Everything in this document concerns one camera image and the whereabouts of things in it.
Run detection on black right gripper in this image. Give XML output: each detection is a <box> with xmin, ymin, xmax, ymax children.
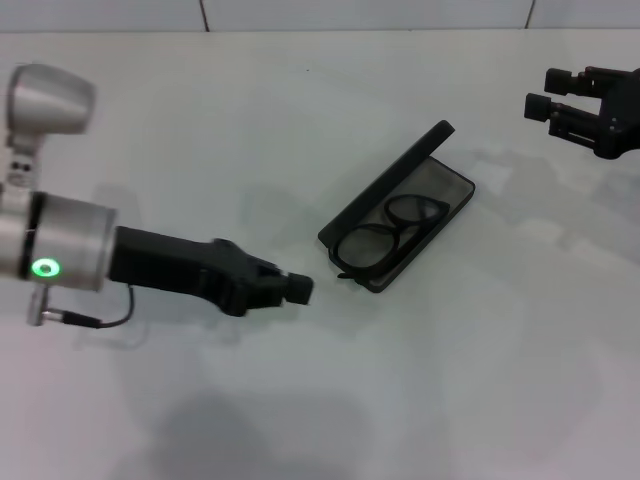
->
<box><xmin>524</xmin><ymin>64</ymin><xmax>640</xmax><ymax>160</ymax></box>

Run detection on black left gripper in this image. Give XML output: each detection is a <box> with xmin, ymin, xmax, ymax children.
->
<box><xmin>108</xmin><ymin>225</ymin><xmax>316</xmax><ymax>319</ymax></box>

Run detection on black glasses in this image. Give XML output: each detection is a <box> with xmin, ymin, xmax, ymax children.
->
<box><xmin>332</xmin><ymin>193</ymin><xmax>451</xmax><ymax>281</ymax></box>

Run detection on black glasses case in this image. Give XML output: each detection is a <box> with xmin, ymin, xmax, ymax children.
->
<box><xmin>318</xmin><ymin>119</ymin><xmax>476</xmax><ymax>294</ymax></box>

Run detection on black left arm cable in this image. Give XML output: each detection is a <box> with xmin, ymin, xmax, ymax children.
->
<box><xmin>27</xmin><ymin>284</ymin><xmax>137</xmax><ymax>331</ymax></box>

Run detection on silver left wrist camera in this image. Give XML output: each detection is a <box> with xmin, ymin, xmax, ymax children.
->
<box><xmin>5</xmin><ymin>63</ymin><xmax>98</xmax><ymax>194</ymax></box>

